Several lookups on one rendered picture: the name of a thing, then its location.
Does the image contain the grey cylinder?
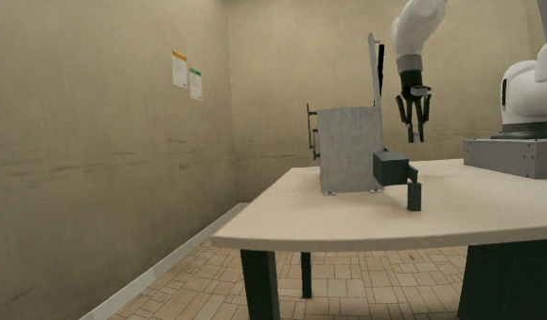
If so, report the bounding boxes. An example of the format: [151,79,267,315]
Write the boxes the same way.
[412,132,421,144]

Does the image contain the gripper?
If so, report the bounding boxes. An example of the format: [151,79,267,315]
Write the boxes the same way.
[396,71,432,143]

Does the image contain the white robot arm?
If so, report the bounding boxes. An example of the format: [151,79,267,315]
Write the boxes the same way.
[392,0,547,140]

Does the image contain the black straight rod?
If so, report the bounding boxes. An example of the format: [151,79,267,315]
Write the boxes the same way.
[374,39,384,97]

